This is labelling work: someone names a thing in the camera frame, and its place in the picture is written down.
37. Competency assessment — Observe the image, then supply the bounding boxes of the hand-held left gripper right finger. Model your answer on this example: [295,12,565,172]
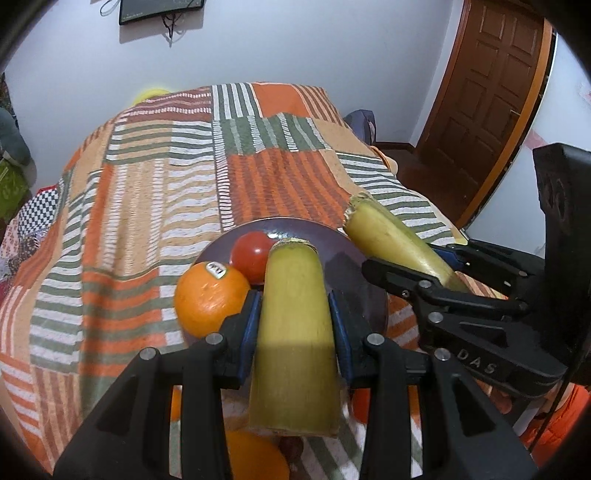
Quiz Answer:
[326,290,540,480]

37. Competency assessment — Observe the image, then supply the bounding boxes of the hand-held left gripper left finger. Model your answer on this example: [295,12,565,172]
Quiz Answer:
[53,291,263,480]

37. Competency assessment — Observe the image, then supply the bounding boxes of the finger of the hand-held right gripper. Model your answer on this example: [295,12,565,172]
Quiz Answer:
[361,257,568,400]
[433,239,546,302]

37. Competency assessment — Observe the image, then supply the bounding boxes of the yellow-green sugarcane piece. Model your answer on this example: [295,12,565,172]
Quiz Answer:
[248,239,341,438]
[342,193,472,292]

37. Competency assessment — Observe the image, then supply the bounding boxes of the dark purple plate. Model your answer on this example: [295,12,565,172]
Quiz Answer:
[198,217,389,347]

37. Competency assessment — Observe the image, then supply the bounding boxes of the orange with white sticker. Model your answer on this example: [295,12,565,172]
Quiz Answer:
[174,261,251,339]

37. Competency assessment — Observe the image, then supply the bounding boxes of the red tomato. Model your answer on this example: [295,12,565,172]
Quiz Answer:
[229,231,276,284]

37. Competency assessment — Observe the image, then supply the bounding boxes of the orange green striped blanket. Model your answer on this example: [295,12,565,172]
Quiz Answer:
[0,83,509,480]

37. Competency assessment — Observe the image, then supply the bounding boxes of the brown wooden door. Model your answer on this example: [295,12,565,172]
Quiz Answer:
[416,0,546,222]

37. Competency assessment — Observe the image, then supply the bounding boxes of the dark blue bag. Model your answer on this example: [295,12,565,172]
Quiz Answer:
[345,109,378,145]

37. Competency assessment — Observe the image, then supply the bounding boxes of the checkered patchwork quilt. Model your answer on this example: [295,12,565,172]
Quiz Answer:
[0,185,63,296]

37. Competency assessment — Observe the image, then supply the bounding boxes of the yellow round object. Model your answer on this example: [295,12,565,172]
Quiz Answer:
[132,89,172,106]

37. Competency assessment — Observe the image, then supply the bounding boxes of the green cloth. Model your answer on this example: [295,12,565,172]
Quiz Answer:
[0,157,29,222]

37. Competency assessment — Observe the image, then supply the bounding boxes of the grey pillow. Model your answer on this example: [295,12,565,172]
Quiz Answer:
[0,108,32,166]

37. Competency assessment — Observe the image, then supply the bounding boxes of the black television cables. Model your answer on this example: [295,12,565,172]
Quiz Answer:
[159,11,183,47]

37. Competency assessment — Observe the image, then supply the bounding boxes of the wall-mounted black television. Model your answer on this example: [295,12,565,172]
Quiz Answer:
[118,0,206,26]

